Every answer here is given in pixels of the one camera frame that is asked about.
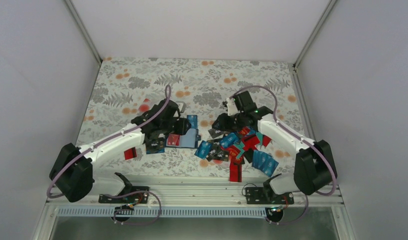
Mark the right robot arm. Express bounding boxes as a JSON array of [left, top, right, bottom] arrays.
[[213, 90, 338, 204]]

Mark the blue card pile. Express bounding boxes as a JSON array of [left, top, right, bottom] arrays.
[[194, 140, 213, 159], [260, 155, 279, 177], [251, 150, 266, 170]]

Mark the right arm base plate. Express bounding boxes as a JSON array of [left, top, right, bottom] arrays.
[[243, 186, 295, 205]]

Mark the red card pile bottom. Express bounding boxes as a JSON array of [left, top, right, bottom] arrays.
[[229, 162, 242, 183]]

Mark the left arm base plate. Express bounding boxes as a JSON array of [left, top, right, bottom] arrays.
[[98, 186, 150, 205]]

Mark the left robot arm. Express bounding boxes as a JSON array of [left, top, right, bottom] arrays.
[[47, 100, 191, 203]]

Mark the aluminium rail frame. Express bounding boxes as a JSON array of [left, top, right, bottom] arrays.
[[46, 174, 345, 208]]

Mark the blue card pile left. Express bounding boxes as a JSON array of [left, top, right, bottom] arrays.
[[194, 140, 213, 159]]

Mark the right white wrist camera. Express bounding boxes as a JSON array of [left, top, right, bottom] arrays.
[[222, 97, 240, 116]]

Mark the blue card pile centre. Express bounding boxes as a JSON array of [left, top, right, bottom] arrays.
[[251, 150, 266, 170]]

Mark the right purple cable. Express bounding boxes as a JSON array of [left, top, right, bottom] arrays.
[[230, 85, 338, 227]]

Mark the floral patterned table mat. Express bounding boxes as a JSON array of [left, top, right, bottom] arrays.
[[75, 56, 305, 180]]

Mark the blue card pile right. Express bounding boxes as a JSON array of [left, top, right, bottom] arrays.
[[260, 155, 279, 177]]

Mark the navy blue card holder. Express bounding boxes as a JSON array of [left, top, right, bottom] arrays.
[[165, 128, 201, 149]]

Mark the red card pile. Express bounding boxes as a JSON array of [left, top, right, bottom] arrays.
[[239, 127, 272, 151], [229, 162, 242, 183]]

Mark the red card pile right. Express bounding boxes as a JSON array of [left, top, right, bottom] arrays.
[[239, 127, 272, 151]]

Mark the black visa card pile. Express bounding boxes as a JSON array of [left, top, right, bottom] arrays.
[[206, 148, 229, 162]]

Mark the lone blue credit card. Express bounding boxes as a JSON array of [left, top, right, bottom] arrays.
[[186, 114, 199, 129]]

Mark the blue slotted cable duct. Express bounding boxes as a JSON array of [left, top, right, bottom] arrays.
[[56, 206, 267, 219]]

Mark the black visa card left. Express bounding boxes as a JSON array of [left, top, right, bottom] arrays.
[[145, 138, 165, 151]]

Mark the blue card under black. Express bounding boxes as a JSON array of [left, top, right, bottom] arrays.
[[146, 147, 165, 155]]

